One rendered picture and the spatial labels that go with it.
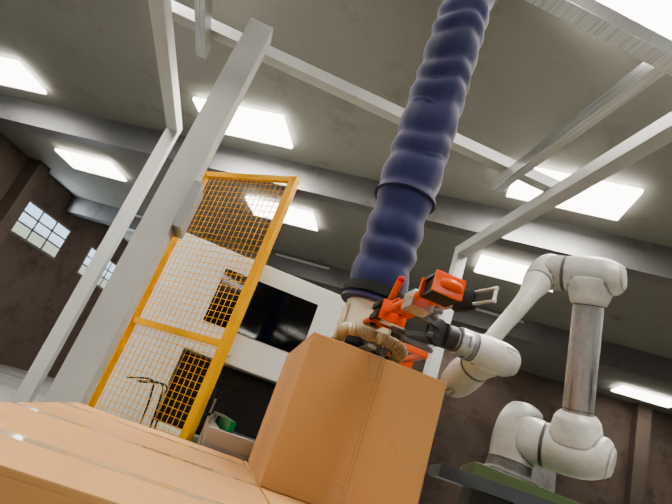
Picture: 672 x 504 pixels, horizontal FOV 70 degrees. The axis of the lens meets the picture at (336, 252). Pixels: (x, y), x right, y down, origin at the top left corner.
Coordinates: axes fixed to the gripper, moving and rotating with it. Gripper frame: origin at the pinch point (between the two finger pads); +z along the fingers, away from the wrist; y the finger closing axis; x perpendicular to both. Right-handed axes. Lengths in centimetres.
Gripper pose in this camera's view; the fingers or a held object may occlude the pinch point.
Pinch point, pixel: (393, 315)
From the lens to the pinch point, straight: 143.0
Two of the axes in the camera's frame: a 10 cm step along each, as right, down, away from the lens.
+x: -2.5, 2.9, 9.2
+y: -3.2, 8.8, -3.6
